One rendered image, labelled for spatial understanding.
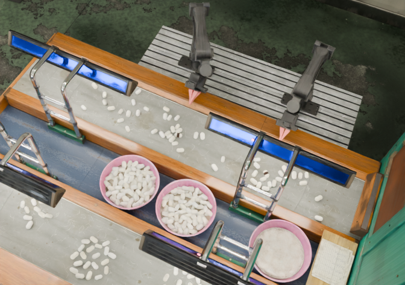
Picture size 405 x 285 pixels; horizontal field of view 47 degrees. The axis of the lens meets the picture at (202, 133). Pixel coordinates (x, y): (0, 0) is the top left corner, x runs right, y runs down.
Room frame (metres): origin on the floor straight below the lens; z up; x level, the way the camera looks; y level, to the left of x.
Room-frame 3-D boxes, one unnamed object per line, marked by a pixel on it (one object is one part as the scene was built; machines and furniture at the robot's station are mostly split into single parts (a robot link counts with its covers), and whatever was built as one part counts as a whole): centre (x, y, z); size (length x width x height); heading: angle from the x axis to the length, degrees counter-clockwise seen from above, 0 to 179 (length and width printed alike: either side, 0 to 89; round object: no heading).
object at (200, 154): (1.14, 0.08, 0.73); 1.81 x 0.30 x 0.02; 70
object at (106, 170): (0.85, 0.30, 0.72); 0.27 x 0.27 x 0.10
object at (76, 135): (1.19, 0.63, 0.90); 0.20 x 0.19 x 0.45; 70
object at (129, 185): (0.85, 0.30, 0.72); 0.24 x 0.24 x 0.06
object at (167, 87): (1.33, 0.01, 0.67); 1.81 x 0.12 x 0.19; 70
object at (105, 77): (1.26, 0.60, 1.08); 0.62 x 0.08 x 0.07; 70
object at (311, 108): (1.44, -0.50, 0.71); 0.20 x 0.07 x 0.08; 72
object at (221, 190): (0.97, 0.14, 0.71); 1.81 x 0.05 x 0.11; 70
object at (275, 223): (0.61, -0.38, 0.72); 0.27 x 0.27 x 0.10
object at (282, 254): (0.61, -0.38, 0.71); 0.22 x 0.22 x 0.06
